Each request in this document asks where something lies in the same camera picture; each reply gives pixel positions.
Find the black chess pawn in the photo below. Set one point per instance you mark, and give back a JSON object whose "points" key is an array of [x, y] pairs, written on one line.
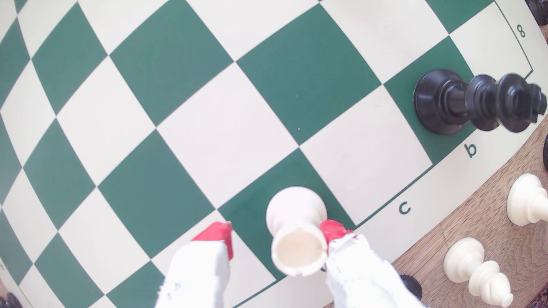
{"points": [[9, 301]]}

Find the white chess queen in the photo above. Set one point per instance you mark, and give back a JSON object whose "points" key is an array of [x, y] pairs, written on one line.
{"points": [[526, 201]]}

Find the white chess rook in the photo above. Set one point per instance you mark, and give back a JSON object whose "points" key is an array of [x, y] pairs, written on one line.
{"points": [[297, 252]]}

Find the white chess bishop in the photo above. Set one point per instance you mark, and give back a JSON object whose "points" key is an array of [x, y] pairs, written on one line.
{"points": [[466, 261]]}

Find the black chess piece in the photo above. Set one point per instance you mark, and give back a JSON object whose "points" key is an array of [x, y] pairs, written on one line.
{"points": [[538, 9]]}

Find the black chess king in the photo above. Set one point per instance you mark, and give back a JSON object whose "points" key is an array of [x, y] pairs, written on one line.
{"points": [[441, 102]]}

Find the green white chess board mat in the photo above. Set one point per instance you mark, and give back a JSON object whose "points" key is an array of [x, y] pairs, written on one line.
{"points": [[171, 55]]}

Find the black chess bishop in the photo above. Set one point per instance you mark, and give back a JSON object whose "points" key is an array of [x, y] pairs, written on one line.
{"points": [[412, 285]]}

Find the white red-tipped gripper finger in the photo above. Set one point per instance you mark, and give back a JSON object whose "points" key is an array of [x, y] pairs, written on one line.
{"points": [[364, 278], [197, 278]]}

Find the black chess queen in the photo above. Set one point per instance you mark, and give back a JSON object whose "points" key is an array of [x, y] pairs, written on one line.
{"points": [[546, 152]]}

